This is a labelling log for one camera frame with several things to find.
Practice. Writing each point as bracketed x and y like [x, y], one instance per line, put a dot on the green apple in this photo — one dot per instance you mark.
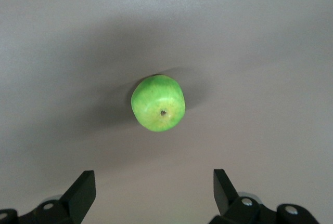
[156, 104]

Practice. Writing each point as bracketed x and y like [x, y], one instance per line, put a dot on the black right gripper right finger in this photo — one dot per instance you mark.
[226, 198]

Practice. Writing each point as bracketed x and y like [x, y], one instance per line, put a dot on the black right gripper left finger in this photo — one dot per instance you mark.
[75, 200]

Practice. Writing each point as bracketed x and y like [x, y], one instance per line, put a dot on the brown table mat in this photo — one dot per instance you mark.
[166, 26]

